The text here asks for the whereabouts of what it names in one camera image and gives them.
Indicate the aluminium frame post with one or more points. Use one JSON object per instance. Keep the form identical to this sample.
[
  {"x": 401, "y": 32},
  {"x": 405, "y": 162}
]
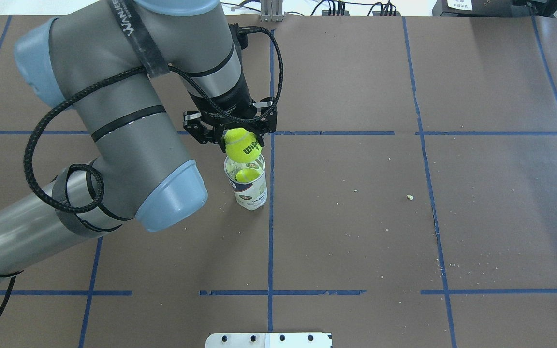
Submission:
[{"x": 271, "y": 11}]

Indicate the yellow Wilson tennis ball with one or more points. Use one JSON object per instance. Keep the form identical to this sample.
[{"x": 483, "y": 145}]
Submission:
[{"x": 241, "y": 145}]

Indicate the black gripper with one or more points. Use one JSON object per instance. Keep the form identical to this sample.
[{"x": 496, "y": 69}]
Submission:
[{"x": 224, "y": 103}]

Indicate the brown paper table cover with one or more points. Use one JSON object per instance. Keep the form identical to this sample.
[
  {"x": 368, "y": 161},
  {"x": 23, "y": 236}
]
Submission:
[{"x": 412, "y": 204}]

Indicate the tennis ball inside can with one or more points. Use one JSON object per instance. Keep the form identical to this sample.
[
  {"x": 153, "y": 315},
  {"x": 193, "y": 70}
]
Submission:
[{"x": 247, "y": 175}]

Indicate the black computer box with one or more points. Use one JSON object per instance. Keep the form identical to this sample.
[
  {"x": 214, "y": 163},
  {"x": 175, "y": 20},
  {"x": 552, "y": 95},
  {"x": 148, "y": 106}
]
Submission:
[{"x": 481, "y": 8}]

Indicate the clear tennis ball can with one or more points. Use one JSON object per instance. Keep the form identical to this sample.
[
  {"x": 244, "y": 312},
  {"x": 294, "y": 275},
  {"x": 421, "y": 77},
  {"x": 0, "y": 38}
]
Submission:
[{"x": 253, "y": 195}]

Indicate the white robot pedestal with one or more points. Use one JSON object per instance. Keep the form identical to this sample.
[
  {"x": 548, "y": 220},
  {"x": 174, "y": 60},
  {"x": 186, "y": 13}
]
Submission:
[{"x": 270, "y": 340}]

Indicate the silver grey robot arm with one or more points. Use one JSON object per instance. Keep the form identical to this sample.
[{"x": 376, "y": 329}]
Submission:
[{"x": 99, "y": 61}]

